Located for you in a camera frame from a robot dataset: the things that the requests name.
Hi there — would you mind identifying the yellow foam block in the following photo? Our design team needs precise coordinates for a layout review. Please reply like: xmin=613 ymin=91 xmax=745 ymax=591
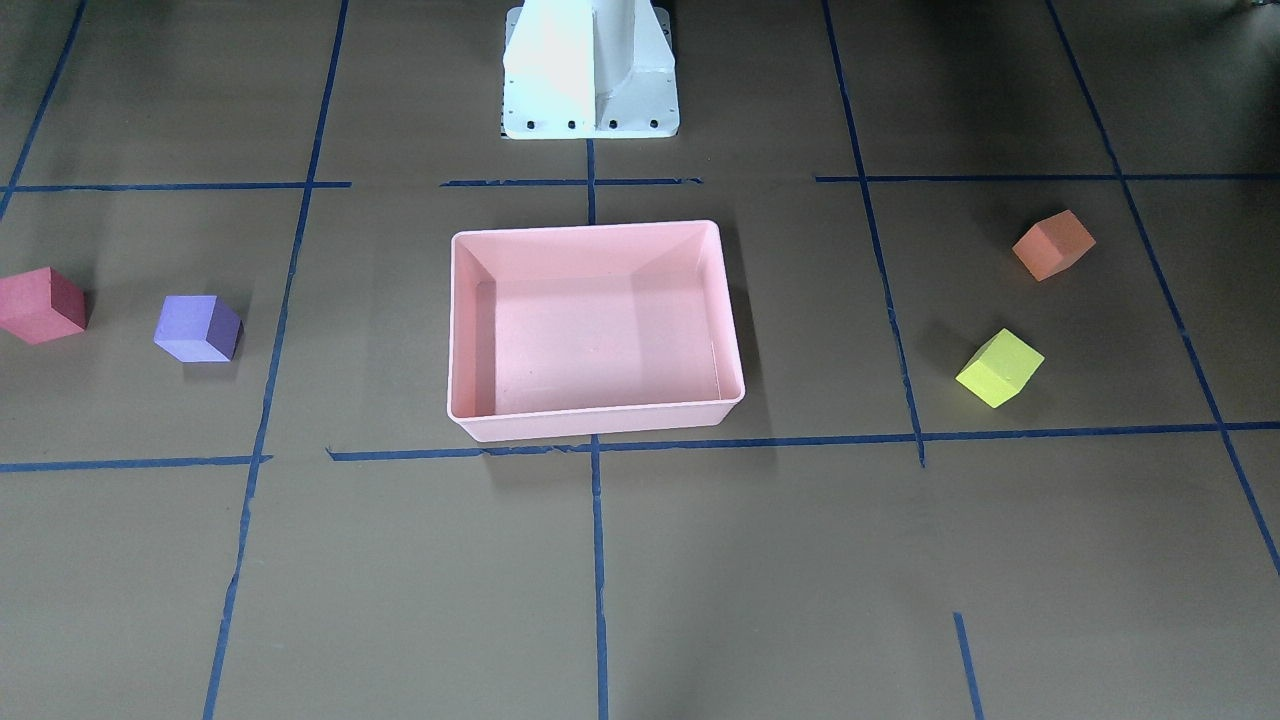
xmin=955 ymin=328 xmax=1044 ymax=407

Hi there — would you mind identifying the red foam block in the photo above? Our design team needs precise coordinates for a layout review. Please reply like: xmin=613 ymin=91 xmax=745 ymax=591
xmin=1 ymin=266 xmax=87 ymax=345

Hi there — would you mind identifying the pink plastic bin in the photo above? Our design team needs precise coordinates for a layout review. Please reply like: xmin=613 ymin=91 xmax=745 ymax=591
xmin=445 ymin=220 xmax=746 ymax=443

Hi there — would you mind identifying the orange foam block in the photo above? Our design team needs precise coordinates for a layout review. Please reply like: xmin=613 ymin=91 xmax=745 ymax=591
xmin=1012 ymin=210 xmax=1096 ymax=282

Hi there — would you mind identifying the purple foam block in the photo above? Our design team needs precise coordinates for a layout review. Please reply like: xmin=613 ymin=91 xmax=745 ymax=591
xmin=154 ymin=295 xmax=242 ymax=363

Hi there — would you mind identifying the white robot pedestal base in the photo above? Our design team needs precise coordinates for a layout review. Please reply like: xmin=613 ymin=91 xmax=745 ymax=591
xmin=500 ymin=1 xmax=681 ymax=140

